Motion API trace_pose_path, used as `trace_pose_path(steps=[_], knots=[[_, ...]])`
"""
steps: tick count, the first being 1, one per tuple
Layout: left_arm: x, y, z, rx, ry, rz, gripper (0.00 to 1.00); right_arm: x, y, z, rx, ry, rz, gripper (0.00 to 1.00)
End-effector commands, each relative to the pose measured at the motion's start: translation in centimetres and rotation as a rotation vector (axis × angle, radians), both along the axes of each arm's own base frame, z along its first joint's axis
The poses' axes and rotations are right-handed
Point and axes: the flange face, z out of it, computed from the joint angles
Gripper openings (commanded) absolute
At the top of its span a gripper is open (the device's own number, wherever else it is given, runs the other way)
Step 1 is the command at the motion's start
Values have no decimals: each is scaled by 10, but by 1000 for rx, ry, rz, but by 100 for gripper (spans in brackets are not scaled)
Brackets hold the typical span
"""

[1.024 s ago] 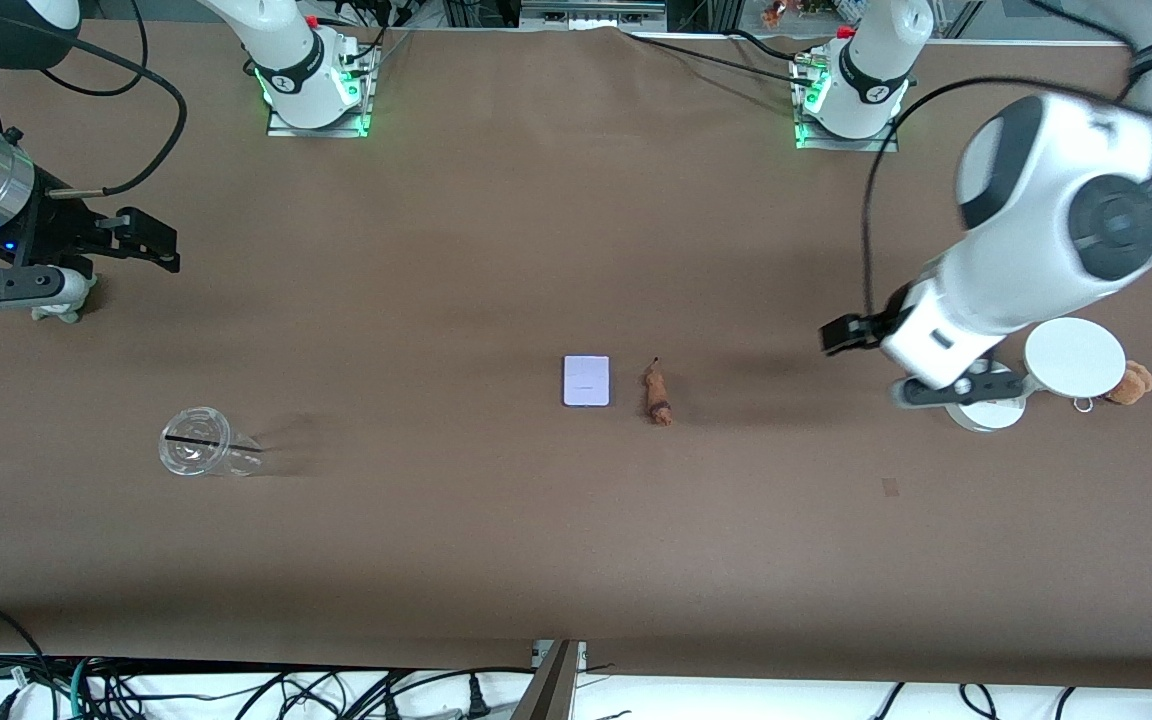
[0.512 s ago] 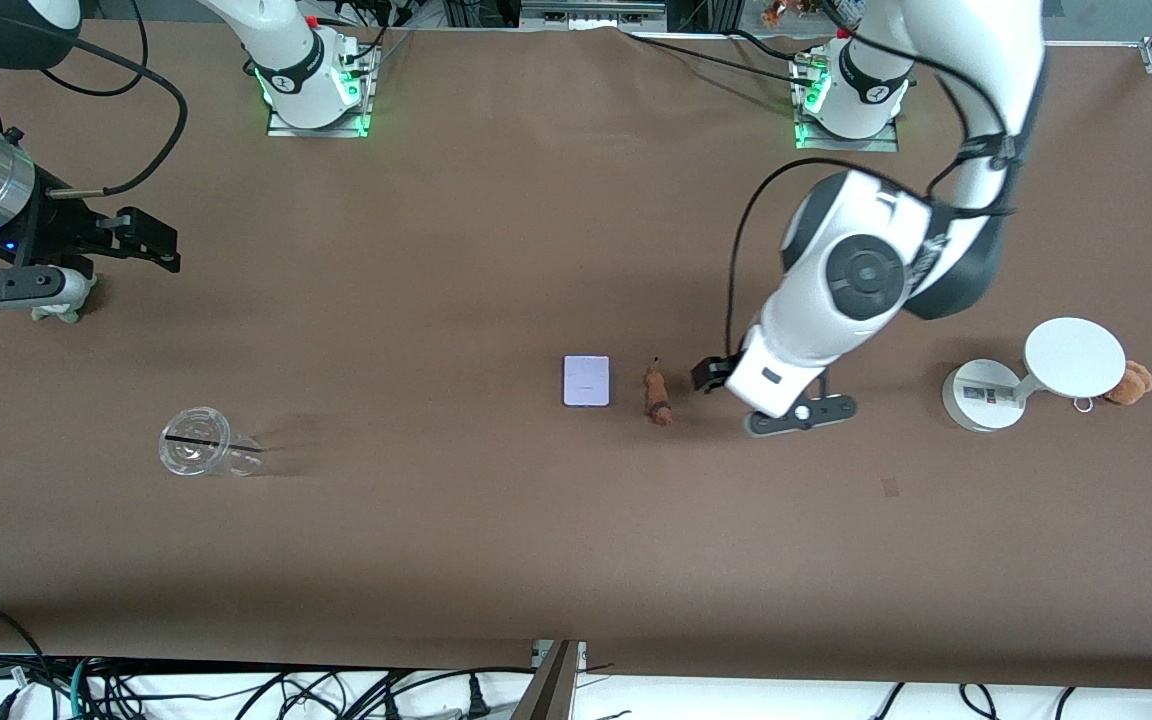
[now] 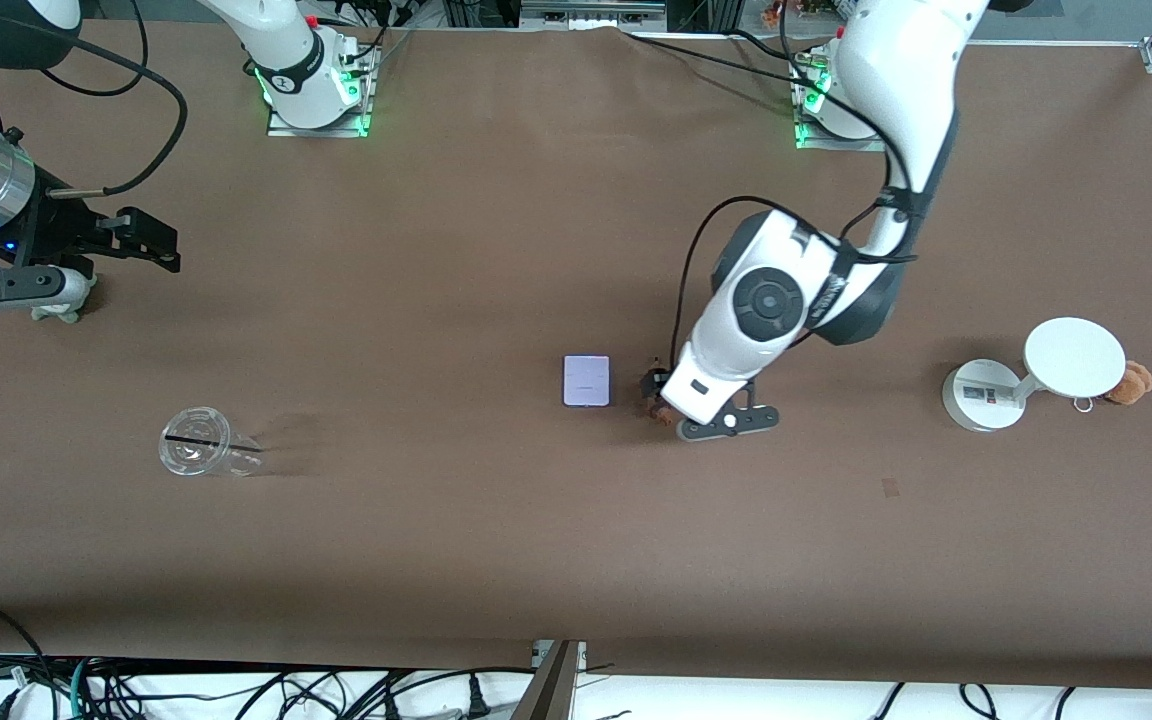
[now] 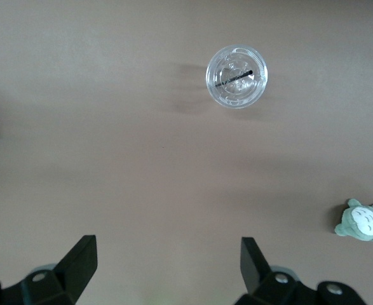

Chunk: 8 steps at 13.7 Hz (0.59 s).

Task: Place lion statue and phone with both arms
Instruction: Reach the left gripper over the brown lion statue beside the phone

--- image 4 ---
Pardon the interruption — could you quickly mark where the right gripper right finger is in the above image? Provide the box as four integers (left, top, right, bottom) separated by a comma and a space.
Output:
235, 236, 367, 305

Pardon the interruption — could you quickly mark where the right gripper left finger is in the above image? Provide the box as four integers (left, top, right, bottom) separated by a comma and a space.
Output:
0, 234, 97, 305

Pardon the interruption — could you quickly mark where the grey green plush toy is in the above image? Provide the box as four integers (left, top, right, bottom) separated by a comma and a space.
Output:
334, 198, 373, 246

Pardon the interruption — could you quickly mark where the brown table cover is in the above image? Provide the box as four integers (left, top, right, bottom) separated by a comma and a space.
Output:
0, 0, 373, 305

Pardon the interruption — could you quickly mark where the clear plastic cup with lid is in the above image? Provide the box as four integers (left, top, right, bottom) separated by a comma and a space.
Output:
205, 44, 269, 110

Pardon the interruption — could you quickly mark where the black straw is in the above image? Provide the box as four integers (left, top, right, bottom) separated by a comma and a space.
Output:
214, 70, 254, 89

